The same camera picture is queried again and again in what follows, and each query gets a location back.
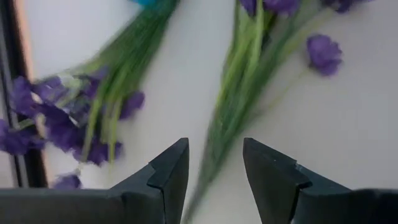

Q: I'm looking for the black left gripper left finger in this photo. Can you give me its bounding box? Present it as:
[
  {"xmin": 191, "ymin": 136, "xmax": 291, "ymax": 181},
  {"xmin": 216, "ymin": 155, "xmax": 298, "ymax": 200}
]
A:
[{"xmin": 0, "ymin": 138, "xmax": 190, "ymax": 224}]

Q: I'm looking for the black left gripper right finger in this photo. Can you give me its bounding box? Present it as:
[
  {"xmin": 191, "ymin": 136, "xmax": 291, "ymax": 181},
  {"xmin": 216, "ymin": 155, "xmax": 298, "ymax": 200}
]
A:
[{"xmin": 243, "ymin": 138, "xmax": 398, "ymax": 224}]

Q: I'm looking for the blue textured glass vase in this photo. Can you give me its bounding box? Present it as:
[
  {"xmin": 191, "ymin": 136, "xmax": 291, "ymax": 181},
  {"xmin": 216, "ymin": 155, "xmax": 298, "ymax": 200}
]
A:
[{"xmin": 129, "ymin": 0, "xmax": 160, "ymax": 7}]

